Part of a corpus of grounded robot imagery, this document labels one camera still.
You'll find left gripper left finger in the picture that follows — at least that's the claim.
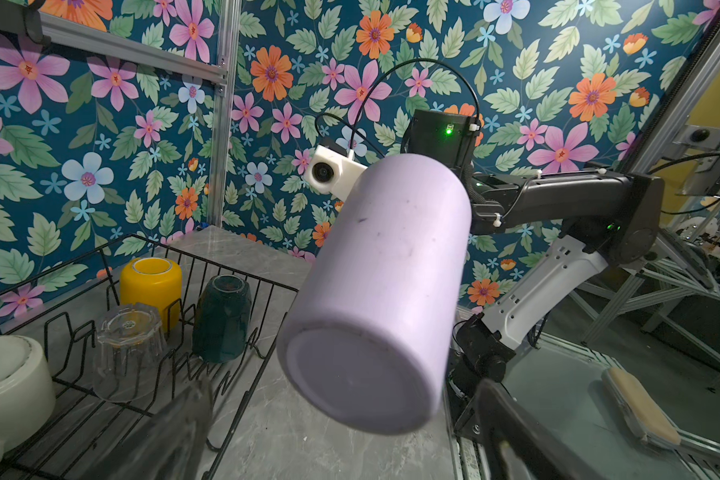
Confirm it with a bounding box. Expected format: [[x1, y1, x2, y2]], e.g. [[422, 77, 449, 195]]
[[83, 380, 213, 480]]

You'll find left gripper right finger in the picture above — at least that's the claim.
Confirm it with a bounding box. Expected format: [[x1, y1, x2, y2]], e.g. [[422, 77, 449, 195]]
[[475, 379, 602, 479]]

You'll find clear glass cup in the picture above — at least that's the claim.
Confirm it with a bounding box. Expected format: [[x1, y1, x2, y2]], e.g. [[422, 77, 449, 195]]
[[92, 303, 167, 403]]

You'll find cream mug green handle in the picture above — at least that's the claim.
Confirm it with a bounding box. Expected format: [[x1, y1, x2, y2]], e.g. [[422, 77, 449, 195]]
[[192, 275, 252, 364]]

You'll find red interior white mug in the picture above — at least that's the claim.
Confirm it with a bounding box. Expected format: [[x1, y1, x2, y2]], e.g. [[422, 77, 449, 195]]
[[0, 335, 56, 462]]

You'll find yellow mug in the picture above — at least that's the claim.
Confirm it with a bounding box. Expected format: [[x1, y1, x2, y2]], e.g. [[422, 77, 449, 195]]
[[119, 257, 183, 333]]

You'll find lilac plastic cup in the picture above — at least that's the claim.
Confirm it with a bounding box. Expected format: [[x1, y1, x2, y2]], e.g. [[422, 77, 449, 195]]
[[277, 154, 471, 435]]

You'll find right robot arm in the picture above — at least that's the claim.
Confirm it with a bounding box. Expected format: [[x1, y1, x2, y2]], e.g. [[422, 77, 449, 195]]
[[401, 110, 665, 399]]

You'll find sponge on side table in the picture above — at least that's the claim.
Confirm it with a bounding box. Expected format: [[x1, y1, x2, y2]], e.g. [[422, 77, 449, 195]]
[[601, 367, 681, 450]]

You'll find black wire dish rack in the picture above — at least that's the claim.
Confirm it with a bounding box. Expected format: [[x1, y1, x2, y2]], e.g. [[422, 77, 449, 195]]
[[0, 234, 297, 479]]

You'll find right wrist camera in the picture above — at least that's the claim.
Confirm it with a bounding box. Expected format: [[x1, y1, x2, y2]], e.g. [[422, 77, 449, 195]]
[[304, 145, 367, 201]]

